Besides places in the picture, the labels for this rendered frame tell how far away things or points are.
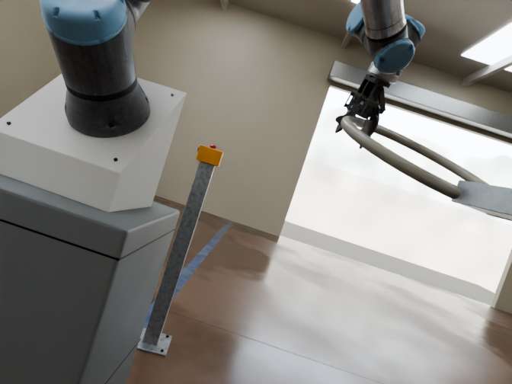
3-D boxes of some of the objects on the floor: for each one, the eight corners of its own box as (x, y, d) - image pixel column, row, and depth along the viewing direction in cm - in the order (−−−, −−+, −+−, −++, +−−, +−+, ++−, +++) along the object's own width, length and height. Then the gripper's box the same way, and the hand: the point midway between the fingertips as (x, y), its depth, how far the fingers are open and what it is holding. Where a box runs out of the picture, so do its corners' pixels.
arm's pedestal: (-240, 583, 65) (-124, 153, 60) (-19, 406, 115) (53, 164, 110) (8, 673, 64) (143, 243, 59) (122, 456, 114) (200, 213, 109)
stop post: (171, 337, 194) (231, 154, 188) (164, 356, 174) (231, 152, 169) (137, 328, 192) (196, 142, 187) (126, 347, 172) (192, 139, 167)
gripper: (350, 65, 104) (318, 126, 112) (394, 85, 94) (355, 152, 103) (365, 72, 110) (333, 129, 118) (407, 92, 100) (369, 153, 109)
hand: (350, 139), depth 112 cm, fingers open, 10 cm apart
